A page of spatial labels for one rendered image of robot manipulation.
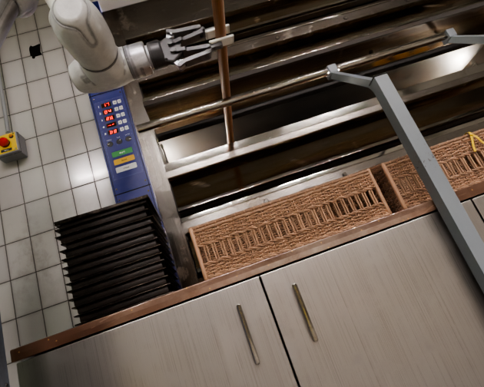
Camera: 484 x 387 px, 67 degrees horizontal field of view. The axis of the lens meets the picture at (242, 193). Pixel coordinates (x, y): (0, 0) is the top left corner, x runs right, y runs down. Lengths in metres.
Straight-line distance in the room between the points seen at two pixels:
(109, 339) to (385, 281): 0.68
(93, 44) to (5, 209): 1.05
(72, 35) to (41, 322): 1.10
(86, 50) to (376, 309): 0.90
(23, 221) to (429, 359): 1.52
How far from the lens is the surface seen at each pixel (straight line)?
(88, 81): 1.06
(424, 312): 1.02
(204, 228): 1.00
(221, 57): 1.16
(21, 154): 1.84
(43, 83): 2.03
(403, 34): 1.97
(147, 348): 0.95
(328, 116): 1.75
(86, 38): 0.92
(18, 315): 1.70
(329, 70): 1.40
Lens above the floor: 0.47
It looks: 18 degrees up
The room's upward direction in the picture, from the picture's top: 20 degrees counter-clockwise
